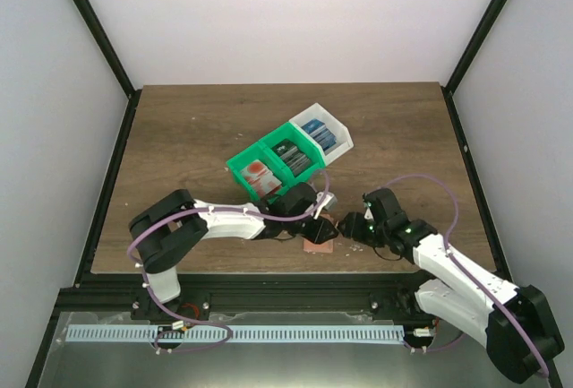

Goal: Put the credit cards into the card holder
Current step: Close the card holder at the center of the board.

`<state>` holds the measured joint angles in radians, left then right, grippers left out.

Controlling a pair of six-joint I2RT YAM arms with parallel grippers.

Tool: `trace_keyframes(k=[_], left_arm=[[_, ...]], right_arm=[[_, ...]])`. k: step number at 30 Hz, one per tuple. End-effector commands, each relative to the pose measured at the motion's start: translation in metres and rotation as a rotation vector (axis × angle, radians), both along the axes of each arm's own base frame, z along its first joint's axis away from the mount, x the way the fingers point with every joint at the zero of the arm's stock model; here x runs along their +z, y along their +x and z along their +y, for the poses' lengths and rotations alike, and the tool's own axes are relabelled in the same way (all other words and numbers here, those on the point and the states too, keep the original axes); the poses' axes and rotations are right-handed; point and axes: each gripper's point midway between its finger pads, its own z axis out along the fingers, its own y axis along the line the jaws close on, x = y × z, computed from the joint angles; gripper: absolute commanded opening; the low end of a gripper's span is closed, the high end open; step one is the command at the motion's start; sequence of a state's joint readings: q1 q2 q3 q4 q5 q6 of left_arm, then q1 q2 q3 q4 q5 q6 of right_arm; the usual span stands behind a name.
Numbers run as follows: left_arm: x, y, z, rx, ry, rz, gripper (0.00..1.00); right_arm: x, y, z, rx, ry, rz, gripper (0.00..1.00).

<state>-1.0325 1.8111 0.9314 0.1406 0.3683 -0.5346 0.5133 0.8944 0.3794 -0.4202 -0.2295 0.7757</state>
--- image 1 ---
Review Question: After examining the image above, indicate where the pink leather card holder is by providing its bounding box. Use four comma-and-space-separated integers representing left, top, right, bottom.
302, 222, 337, 254

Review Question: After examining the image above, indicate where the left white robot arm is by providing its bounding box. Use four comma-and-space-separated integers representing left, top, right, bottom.
127, 183, 338, 320

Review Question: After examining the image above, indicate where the black card stack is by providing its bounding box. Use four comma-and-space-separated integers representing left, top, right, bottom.
272, 139, 312, 176

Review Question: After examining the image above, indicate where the red white card stack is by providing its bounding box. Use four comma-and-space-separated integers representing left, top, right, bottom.
240, 160, 282, 198

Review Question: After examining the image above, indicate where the blue card stack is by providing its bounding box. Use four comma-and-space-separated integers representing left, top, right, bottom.
302, 118, 337, 151

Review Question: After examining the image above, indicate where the middle green bin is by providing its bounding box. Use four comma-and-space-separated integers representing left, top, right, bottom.
260, 122, 325, 188

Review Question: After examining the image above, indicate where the green bin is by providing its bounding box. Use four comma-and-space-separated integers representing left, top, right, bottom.
260, 122, 325, 188
227, 142, 294, 201

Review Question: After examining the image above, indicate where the left green bin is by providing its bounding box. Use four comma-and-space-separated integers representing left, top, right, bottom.
227, 142, 294, 201

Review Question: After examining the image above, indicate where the white bin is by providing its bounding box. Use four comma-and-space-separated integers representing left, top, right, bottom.
289, 103, 354, 166

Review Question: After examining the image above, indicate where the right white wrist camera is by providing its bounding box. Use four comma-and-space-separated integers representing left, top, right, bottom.
364, 208, 373, 222

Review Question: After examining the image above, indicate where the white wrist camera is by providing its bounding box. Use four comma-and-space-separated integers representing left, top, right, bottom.
312, 191, 338, 219
364, 208, 373, 222

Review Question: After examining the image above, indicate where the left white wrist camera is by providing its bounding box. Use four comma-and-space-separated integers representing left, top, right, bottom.
312, 191, 338, 219

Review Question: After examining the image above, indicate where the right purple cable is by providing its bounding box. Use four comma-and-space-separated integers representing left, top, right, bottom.
378, 174, 551, 378

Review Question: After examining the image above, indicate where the purple cable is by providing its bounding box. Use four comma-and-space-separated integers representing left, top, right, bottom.
126, 168, 332, 356
378, 174, 551, 378

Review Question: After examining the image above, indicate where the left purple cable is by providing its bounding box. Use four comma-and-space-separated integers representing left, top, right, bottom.
126, 168, 332, 356

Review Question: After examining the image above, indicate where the black aluminium front rail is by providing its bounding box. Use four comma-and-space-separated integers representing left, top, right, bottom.
55, 271, 431, 318

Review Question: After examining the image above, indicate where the light blue cable duct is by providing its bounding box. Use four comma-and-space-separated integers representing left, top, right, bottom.
64, 324, 405, 345

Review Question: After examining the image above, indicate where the right black frame post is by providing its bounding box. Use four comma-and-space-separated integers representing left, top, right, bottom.
445, 0, 534, 98

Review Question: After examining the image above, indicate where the black frame post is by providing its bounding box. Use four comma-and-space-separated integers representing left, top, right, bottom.
47, 0, 137, 99
445, 0, 534, 98

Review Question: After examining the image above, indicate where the left black frame post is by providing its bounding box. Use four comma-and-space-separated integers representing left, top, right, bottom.
47, 0, 137, 99

